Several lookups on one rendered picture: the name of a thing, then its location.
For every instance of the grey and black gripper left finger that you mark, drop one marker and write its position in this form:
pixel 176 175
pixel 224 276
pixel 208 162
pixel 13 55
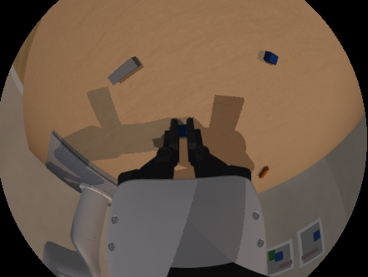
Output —
pixel 161 166

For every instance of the small blue block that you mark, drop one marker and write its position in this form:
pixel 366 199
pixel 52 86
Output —
pixel 182 132
pixel 270 57

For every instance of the orange rod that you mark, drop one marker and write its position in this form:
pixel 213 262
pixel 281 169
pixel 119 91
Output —
pixel 263 172

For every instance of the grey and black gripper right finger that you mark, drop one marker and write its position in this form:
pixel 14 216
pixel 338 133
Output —
pixel 204 163

